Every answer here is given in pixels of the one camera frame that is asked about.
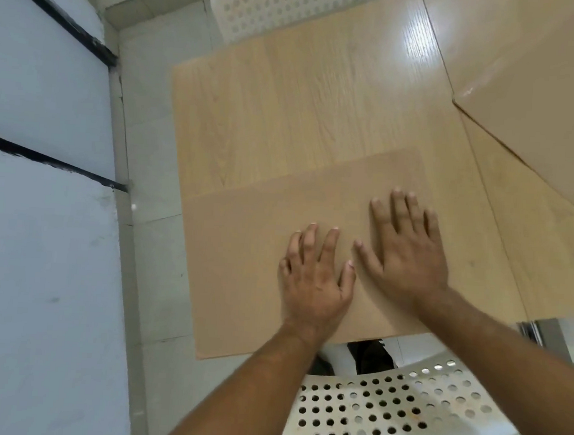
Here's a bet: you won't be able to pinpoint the person's left hand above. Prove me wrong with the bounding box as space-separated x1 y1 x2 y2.
274 220 361 345

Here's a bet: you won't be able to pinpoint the person's right hand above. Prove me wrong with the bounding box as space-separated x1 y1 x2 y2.
349 184 455 317

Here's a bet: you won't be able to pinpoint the brown paper sheet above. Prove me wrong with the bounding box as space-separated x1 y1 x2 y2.
174 132 471 377

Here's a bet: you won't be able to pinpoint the person's right forearm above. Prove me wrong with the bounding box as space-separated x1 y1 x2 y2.
402 283 574 435

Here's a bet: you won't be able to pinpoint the person's left forearm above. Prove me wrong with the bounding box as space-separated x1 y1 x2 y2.
161 315 330 435

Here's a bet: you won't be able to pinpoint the person's black trousers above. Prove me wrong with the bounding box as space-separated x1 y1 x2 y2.
344 338 398 378

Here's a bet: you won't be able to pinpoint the white perforated plastic chair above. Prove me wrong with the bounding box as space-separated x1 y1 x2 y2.
207 0 370 53
280 340 523 435

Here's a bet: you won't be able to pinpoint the grey metal table leg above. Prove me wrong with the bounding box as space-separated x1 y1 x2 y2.
516 319 549 346

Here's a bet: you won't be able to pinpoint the large brown cardboard sheet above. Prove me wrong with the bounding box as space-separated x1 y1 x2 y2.
445 0 574 224

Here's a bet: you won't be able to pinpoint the black frame bar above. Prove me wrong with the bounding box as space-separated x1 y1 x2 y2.
0 0 122 68
0 131 133 194

